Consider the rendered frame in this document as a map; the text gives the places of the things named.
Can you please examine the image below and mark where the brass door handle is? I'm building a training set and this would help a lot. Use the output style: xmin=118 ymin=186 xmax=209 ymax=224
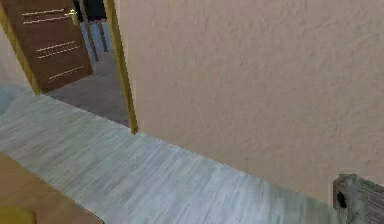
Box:
xmin=64 ymin=9 xmax=81 ymax=27

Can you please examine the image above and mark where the yellow door frame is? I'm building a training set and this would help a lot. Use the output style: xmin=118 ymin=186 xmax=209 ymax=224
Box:
xmin=0 ymin=0 xmax=139 ymax=135

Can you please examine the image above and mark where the brown room door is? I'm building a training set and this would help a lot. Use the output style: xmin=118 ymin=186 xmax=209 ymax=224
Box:
xmin=0 ymin=0 xmax=94 ymax=94

